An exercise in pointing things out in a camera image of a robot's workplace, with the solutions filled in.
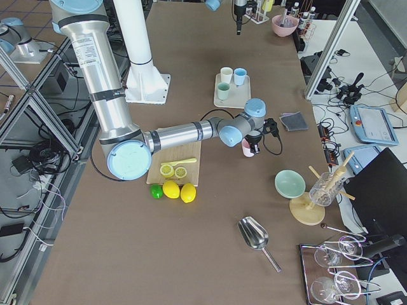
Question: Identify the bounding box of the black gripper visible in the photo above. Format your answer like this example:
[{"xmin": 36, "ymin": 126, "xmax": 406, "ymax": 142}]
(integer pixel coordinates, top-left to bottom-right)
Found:
[
  {"xmin": 247, "ymin": 130, "xmax": 261, "ymax": 155},
  {"xmin": 233, "ymin": 0, "xmax": 245, "ymax": 36}
]

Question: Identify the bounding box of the pink plastic cup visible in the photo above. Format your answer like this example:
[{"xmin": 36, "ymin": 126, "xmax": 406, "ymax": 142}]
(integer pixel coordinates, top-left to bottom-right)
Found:
[{"xmin": 241, "ymin": 139, "xmax": 254, "ymax": 158}]

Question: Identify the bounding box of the light blue plastic cup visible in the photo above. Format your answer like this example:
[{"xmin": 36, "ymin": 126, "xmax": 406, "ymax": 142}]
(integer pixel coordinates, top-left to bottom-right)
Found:
[{"xmin": 233, "ymin": 67, "xmax": 247, "ymax": 86}]

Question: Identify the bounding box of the cream white plastic cup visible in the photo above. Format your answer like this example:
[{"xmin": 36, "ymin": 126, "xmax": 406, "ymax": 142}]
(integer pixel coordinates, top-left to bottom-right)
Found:
[{"xmin": 220, "ymin": 67, "xmax": 233, "ymax": 84}]

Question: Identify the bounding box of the mint green plastic cup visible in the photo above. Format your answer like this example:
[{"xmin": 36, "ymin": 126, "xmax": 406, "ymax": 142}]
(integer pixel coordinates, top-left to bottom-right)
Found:
[{"xmin": 217, "ymin": 82, "xmax": 230, "ymax": 100}]

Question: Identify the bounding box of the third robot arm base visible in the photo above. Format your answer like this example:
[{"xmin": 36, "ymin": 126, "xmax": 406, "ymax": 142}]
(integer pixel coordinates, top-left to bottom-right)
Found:
[{"xmin": 1, "ymin": 17, "xmax": 48, "ymax": 64}]

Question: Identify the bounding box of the cream rectangular serving tray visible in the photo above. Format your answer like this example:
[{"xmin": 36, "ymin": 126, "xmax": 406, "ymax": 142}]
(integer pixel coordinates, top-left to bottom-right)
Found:
[{"xmin": 214, "ymin": 73, "xmax": 251, "ymax": 109}]

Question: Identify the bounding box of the black glass holder tray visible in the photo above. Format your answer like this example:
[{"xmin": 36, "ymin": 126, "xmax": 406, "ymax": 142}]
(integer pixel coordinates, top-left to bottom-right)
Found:
[{"xmin": 300, "ymin": 241, "xmax": 381, "ymax": 304}]

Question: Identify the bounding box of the metal ice scoop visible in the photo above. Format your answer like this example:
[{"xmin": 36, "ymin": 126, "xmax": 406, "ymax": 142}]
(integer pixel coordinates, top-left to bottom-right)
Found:
[{"xmin": 279, "ymin": 8, "xmax": 288, "ymax": 27}]

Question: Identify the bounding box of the green plastic bowl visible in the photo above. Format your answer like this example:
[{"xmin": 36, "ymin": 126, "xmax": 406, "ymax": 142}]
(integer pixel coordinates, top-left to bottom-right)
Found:
[{"xmin": 275, "ymin": 170, "xmax": 306, "ymax": 199}]

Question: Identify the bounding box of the grey folded cloth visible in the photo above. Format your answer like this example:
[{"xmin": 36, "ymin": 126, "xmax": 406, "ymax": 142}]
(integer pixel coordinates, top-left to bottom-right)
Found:
[{"xmin": 279, "ymin": 112, "xmax": 308, "ymax": 132}]

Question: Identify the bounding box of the pink bowl with ice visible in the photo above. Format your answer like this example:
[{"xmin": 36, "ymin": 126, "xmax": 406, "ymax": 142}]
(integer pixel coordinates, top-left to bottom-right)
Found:
[{"xmin": 272, "ymin": 15, "xmax": 299, "ymax": 37}]

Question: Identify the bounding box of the bamboo cutting board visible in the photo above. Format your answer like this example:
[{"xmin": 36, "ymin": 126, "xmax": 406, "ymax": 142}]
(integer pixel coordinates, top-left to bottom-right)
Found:
[{"xmin": 146, "ymin": 142, "xmax": 201, "ymax": 187}]

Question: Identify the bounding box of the bottle rack with bottles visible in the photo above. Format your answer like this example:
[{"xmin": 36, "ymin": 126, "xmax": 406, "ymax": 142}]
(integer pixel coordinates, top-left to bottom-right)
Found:
[{"xmin": 286, "ymin": 0, "xmax": 316, "ymax": 41}]

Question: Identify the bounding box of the wooden cup drying rack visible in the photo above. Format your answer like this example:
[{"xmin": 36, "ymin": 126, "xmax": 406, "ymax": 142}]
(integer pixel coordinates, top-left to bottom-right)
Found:
[{"xmin": 289, "ymin": 152, "xmax": 355, "ymax": 226}]

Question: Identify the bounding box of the black power strip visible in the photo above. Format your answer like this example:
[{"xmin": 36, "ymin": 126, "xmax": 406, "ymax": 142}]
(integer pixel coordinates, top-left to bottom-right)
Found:
[{"xmin": 317, "ymin": 124, "xmax": 340, "ymax": 166}]

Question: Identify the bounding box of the upper lemon slice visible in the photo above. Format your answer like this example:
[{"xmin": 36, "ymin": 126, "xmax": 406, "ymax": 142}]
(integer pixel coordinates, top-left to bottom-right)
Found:
[{"xmin": 174, "ymin": 166, "xmax": 188, "ymax": 179}]

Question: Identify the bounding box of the lemon slice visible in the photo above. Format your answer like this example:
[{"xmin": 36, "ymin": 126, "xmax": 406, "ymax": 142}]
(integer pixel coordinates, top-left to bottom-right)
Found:
[
  {"xmin": 160, "ymin": 164, "xmax": 175, "ymax": 178},
  {"xmin": 174, "ymin": 166, "xmax": 188, "ymax": 179}
]

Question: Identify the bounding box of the clear glass tumbler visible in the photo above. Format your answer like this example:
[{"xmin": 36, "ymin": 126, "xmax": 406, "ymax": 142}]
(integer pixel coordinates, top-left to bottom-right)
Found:
[{"xmin": 309, "ymin": 172, "xmax": 345, "ymax": 207}]

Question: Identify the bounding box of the whole yellow lemon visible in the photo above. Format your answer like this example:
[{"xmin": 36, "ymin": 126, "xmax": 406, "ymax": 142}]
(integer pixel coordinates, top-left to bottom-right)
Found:
[
  {"xmin": 180, "ymin": 183, "xmax": 197, "ymax": 203},
  {"xmin": 162, "ymin": 180, "xmax": 181, "ymax": 199}
]

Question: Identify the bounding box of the large metal serving scoop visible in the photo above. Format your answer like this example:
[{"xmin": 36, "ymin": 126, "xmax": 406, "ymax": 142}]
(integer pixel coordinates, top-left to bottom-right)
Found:
[{"xmin": 238, "ymin": 216, "xmax": 282, "ymax": 273}]

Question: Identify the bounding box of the yellow plastic knife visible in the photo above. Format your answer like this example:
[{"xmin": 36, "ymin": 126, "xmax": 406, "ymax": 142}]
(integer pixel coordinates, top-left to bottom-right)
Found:
[{"xmin": 161, "ymin": 158, "xmax": 197, "ymax": 166}]

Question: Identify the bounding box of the lower lemon slice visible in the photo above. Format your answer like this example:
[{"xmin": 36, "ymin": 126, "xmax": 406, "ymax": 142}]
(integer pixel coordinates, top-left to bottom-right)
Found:
[{"xmin": 160, "ymin": 164, "xmax": 175, "ymax": 178}]

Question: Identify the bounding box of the green lime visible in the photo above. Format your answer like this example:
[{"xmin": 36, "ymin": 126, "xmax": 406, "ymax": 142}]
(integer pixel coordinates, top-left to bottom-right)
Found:
[{"xmin": 149, "ymin": 184, "xmax": 163, "ymax": 199}]

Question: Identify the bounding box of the blue teach pendant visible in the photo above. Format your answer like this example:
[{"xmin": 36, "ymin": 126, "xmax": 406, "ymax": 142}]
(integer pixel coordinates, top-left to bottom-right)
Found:
[
  {"xmin": 349, "ymin": 105, "xmax": 399, "ymax": 146},
  {"xmin": 343, "ymin": 144, "xmax": 382, "ymax": 175}
]

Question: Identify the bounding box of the wine glass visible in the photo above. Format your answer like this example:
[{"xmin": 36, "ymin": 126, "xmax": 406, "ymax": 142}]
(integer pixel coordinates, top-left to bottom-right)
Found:
[
  {"xmin": 334, "ymin": 271, "xmax": 361, "ymax": 300},
  {"xmin": 310, "ymin": 276, "xmax": 340, "ymax": 304},
  {"xmin": 314, "ymin": 247, "xmax": 342, "ymax": 268},
  {"xmin": 338, "ymin": 235, "xmax": 362, "ymax": 261}
]

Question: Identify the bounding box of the black monitor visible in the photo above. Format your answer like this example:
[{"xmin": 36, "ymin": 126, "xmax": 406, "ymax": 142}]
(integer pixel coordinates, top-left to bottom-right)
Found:
[{"xmin": 345, "ymin": 148, "xmax": 406, "ymax": 236}]

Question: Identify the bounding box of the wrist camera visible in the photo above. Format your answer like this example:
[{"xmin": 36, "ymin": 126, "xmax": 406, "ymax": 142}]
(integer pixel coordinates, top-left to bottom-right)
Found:
[{"xmin": 262, "ymin": 118, "xmax": 279, "ymax": 137}]

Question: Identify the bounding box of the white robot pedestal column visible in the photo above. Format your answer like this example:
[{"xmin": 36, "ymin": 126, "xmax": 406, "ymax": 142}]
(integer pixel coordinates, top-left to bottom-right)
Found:
[{"xmin": 113, "ymin": 0, "xmax": 153, "ymax": 65}]

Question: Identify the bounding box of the aluminium frame pillar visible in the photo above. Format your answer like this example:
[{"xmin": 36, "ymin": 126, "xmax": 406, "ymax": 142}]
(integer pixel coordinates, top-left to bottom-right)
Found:
[{"xmin": 304, "ymin": 0, "xmax": 361, "ymax": 101}]

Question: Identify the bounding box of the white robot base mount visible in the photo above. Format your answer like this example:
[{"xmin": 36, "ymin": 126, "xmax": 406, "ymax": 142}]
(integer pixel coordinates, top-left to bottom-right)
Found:
[{"xmin": 125, "ymin": 64, "xmax": 171, "ymax": 105}]

